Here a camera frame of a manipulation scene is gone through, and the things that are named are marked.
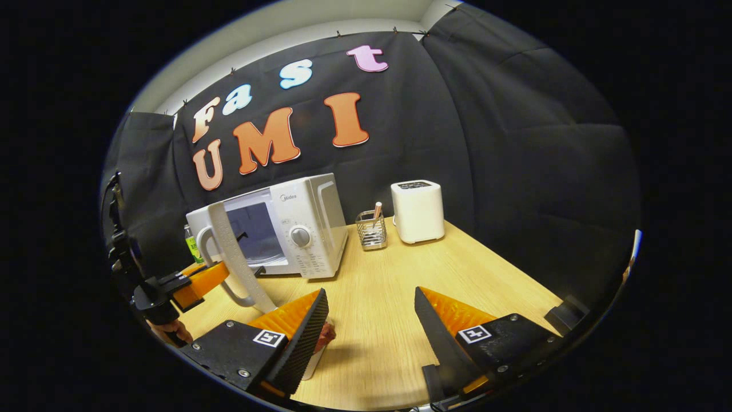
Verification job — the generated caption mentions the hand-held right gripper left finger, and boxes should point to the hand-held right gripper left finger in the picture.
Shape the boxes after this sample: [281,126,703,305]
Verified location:
[178,287,331,399]

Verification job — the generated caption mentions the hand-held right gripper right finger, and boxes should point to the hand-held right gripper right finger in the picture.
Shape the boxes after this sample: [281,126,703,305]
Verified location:
[414,286,561,402]

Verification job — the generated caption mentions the wire mesh utensil holder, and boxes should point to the wire mesh utensil holder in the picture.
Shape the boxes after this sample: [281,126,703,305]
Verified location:
[356,210,388,251]

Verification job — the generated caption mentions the white toaster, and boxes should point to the white toaster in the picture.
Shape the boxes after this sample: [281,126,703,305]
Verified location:
[391,180,445,245]

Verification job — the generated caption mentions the brown braised meat piece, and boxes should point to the brown braised meat piece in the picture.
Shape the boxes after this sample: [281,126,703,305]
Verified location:
[316,322,337,351]

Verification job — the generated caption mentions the white microwave oven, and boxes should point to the white microwave oven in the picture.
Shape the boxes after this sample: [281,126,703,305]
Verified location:
[186,173,349,314]

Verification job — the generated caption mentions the green plastic bottle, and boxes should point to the green plastic bottle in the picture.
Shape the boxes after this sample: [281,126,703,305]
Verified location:
[184,224,204,265]

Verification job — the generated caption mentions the white slatted tray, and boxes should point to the white slatted tray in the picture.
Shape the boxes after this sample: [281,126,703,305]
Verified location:
[302,342,328,381]

